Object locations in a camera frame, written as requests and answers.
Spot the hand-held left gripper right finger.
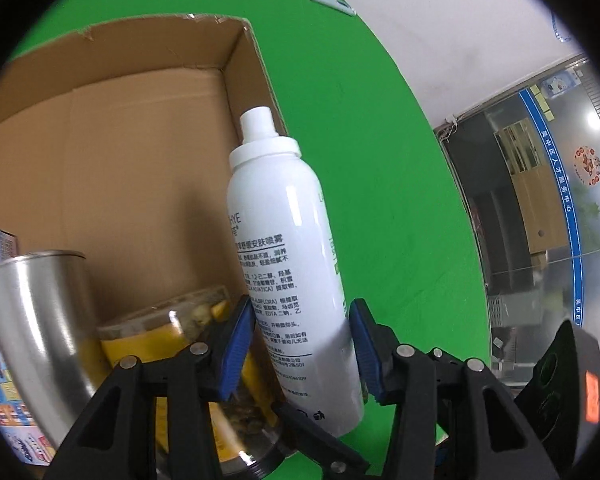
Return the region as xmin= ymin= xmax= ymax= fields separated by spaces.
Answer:
xmin=348 ymin=298 xmax=556 ymax=480

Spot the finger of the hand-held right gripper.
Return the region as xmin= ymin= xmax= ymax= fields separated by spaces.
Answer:
xmin=271 ymin=402 xmax=370 ymax=480

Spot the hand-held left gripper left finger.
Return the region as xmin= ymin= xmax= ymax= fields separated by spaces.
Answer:
xmin=55 ymin=294 xmax=257 ymax=480

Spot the yellow label clear jar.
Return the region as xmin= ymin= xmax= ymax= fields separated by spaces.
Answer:
xmin=97 ymin=285 xmax=301 ymax=480

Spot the white spray bottle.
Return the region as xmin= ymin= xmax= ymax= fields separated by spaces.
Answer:
xmin=228 ymin=106 xmax=366 ymax=438

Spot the silver metal can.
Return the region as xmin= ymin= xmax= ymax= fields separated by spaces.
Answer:
xmin=0 ymin=252 xmax=111 ymax=448

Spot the large cardboard box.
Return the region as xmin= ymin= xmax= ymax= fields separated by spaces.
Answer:
xmin=0 ymin=14 xmax=301 ymax=458

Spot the colourful board game box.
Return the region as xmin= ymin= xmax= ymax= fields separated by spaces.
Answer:
xmin=0 ymin=228 xmax=56 ymax=466

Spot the glass door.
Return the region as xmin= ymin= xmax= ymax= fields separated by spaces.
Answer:
xmin=432 ymin=52 xmax=600 ymax=386

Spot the white and blue pen case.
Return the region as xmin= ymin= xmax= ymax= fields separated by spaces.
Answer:
xmin=304 ymin=0 xmax=356 ymax=16

